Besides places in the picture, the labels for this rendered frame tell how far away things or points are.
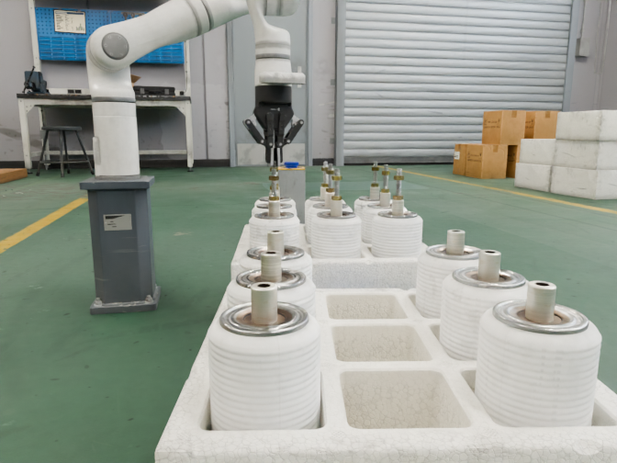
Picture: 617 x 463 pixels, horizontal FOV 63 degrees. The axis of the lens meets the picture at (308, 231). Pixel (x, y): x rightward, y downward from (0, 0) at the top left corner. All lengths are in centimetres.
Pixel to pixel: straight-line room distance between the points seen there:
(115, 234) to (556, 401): 98
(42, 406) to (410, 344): 56
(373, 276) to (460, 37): 617
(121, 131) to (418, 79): 569
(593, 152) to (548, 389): 321
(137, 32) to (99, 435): 81
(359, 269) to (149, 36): 69
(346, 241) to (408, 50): 582
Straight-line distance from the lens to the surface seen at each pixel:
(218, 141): 617
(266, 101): 104
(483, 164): 480
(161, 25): 125
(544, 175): 395
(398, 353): 65
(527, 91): 742
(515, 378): 46
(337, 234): 93
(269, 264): 53
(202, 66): 621
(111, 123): 121
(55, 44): 628
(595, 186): 360
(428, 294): 67
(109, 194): 120
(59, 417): 86
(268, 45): 105
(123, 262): 123
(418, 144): 667
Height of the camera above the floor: 41
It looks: 11 degrees down
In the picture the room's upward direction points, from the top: straight up
